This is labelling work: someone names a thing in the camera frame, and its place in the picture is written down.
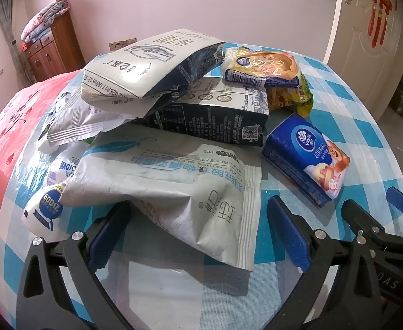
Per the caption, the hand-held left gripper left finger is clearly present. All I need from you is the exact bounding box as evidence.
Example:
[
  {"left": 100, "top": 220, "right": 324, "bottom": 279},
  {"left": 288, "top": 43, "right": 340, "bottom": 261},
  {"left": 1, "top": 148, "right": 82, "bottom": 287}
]
[{"left": 16, "top": 201, "right": 143, "bottom": 330}]

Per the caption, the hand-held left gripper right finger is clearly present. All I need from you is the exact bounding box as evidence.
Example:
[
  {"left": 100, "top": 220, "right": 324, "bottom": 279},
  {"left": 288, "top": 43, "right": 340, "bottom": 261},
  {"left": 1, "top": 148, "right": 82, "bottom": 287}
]
[{"left": 266, "top": 195, "right": 388, "bottom": 330}]

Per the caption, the white blue labelled plastic bag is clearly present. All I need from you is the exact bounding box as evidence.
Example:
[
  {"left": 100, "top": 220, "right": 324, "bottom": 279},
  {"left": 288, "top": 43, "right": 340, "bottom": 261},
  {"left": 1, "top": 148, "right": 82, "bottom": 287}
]
[
  {"left": 23, "top": 142, "right": 92, "bottom": 244},
  {"left": 38, "top": 89, "right": 85, "bottom": 152}
]

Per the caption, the large white wipes packet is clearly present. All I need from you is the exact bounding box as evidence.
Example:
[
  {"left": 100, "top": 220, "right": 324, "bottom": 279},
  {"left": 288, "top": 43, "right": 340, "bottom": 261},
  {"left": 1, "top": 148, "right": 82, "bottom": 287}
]
[{"left": 62, "top": 132, "right": 262, "bottom": 271}]

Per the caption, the blue tissue packet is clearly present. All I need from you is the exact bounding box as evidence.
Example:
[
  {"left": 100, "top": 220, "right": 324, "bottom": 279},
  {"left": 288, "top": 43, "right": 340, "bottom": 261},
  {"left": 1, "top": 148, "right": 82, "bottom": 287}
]
[{"left": 261, "top": 113, "right": 351, "bottom": 208}]

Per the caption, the silver white foil packet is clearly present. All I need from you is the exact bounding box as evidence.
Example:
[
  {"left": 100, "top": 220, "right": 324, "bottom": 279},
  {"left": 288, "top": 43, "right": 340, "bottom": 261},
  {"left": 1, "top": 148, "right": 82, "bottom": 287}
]
[{"left": 47, "top": 101, "right": 135, "bottom": 145}]

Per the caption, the white navy milk carton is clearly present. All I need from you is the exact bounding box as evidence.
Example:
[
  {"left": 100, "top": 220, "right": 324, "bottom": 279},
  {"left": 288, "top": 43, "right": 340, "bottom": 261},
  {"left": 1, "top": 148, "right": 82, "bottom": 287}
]
[
  {"left": 80, "top": 28, "right": 226, "bottom": 117},
  {"left": 143, "top": 77, "right": 269, "bottom": 148}
]

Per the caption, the yellow green noodle packet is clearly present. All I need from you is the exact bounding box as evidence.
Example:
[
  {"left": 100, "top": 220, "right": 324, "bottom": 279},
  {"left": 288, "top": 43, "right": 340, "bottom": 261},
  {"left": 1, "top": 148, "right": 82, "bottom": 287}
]
[{"left": 267, "top": 74, "right": 315, "bottom": 117}]

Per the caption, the yellow tissue packet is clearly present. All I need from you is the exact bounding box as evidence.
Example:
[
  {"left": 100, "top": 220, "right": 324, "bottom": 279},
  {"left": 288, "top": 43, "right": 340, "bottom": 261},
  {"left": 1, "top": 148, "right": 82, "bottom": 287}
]
[{"left": 221, "top": 48, "right": 300, "bottom": 88}]

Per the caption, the blue white checkered tablecloth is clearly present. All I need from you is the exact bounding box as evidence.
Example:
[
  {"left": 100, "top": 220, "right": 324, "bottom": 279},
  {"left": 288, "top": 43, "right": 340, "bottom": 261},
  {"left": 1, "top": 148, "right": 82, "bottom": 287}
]
[{"left": 0, "top": 43, "right": 403, "bottom": 330}]

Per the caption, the pink printed bed blanket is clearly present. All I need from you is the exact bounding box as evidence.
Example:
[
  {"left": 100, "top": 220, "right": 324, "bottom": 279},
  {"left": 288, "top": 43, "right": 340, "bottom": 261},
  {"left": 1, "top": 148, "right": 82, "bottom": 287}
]
[{"left": 0, "top": 69, "right": 81, "bottom": 186}]

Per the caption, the white door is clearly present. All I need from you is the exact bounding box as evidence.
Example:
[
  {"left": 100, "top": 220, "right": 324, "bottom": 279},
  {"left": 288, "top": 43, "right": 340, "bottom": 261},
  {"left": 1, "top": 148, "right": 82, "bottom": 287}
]
[{"left": 323, "top": 0, "right": 403, "bottom": 76}]

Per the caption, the brown wooden cabinet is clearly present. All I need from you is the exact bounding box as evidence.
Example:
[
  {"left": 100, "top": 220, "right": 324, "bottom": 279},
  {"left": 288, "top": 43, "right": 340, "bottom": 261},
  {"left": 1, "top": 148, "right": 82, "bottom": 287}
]
[{"left": 23, "top": 9, "right": 85, "bottom": 83}]

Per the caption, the folded pink blue blanket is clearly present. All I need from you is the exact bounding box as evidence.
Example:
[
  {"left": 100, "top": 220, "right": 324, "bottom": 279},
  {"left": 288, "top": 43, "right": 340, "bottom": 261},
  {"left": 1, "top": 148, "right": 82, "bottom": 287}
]
[{"left": 20, "top": 1, "right": 70, "bottom": 43}]

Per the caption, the grey checked curtain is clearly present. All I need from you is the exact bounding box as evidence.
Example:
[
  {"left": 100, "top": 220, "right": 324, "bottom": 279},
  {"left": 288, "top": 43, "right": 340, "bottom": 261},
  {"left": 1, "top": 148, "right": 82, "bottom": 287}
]
[{"left": 0, "top": 0, "right": 33, "bottom": 83}]

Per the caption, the wall socket strip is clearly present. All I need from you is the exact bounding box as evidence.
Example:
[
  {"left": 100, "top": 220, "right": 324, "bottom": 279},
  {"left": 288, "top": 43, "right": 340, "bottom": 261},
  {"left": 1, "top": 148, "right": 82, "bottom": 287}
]
[{"left": 108, "top": 36, "right": 138, "bottom": 51}]

